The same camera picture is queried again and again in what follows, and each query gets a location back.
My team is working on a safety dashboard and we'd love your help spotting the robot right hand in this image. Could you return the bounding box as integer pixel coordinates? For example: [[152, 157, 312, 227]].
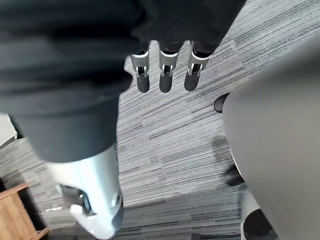
[[0, 0, 248, 240]]

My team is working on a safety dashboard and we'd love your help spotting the robot dark foot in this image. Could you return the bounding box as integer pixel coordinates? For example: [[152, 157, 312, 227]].
[[240, 191, 279, 240], [214, 92, 231, 114]]

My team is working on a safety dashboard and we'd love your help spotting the wooden furniture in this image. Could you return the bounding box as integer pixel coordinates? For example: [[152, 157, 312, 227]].
[[0, 181, 50, 240]]

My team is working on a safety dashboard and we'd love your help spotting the white furniture panel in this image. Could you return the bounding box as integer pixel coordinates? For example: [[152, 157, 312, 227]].
[[0, 113, 19, 149]]

